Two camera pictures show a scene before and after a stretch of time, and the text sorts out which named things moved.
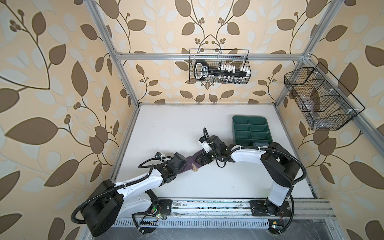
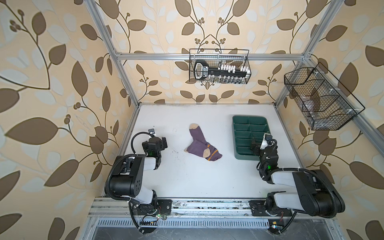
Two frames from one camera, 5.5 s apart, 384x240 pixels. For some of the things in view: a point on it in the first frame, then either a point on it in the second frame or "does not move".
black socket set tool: [223, 72] does not move
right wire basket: [324, 103] does not move
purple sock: [191, 163] → [199, 147]
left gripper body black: [174, 175] → [162, 145]
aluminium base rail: [236, 209] does not move
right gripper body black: [209, 156] → [257, 151]
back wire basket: [219, 66] does not move
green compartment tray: [251, 130] does not move
